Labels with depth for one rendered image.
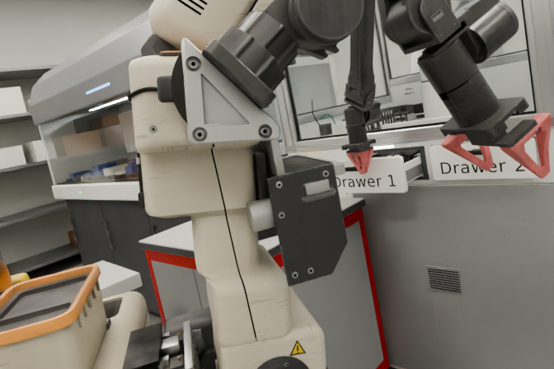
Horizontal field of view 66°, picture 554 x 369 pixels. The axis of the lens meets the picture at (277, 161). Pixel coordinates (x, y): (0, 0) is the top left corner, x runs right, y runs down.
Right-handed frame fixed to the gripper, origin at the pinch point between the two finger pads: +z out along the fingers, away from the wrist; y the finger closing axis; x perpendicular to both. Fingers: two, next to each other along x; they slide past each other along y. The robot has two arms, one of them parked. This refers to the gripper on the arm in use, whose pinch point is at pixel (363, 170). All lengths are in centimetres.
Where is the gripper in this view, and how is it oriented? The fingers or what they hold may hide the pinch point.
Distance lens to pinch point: 134.1
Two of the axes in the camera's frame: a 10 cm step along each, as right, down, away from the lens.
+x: -7.1, 0.5, 7.0
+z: 1.8, 9.8, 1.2
